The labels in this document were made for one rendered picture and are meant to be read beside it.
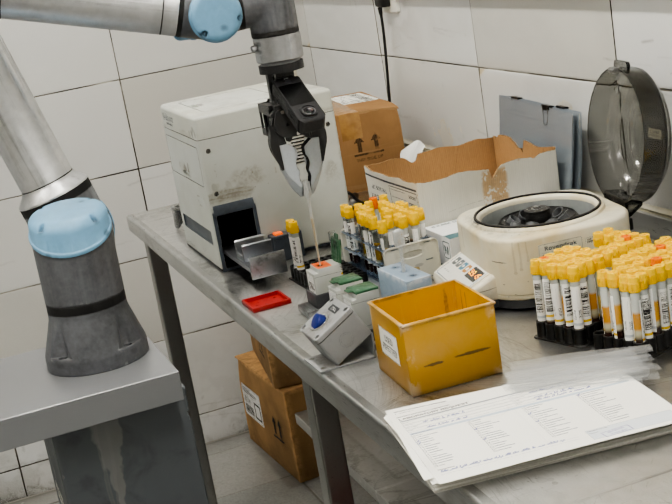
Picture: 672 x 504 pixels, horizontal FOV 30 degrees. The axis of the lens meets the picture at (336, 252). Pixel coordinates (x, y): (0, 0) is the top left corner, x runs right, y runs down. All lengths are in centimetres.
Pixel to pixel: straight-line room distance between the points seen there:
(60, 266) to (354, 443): 138
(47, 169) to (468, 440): 81
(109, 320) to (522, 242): 61
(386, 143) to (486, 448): 149
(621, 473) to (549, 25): 116
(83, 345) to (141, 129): 188
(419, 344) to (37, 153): 67
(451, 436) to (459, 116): 139
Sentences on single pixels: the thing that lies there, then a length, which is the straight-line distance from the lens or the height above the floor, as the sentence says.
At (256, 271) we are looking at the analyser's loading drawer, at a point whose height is 91.
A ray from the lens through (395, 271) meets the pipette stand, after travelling 184.
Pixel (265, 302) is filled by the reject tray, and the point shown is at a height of 88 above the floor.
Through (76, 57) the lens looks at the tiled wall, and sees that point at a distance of 360.
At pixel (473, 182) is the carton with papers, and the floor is 100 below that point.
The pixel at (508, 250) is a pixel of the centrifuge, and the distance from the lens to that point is 187.
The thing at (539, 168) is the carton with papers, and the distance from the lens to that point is 227.
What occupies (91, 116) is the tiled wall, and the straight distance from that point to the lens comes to 362.
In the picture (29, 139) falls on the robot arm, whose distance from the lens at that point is 193.
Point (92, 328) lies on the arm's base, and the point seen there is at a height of 98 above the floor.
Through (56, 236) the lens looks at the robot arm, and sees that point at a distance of 180.
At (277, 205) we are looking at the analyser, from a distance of 239.
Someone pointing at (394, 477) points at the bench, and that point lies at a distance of 284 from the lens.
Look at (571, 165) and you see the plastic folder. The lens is 227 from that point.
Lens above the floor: 150
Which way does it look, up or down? 15 degrees down
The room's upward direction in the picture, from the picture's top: 10 degrees counter-clockwise
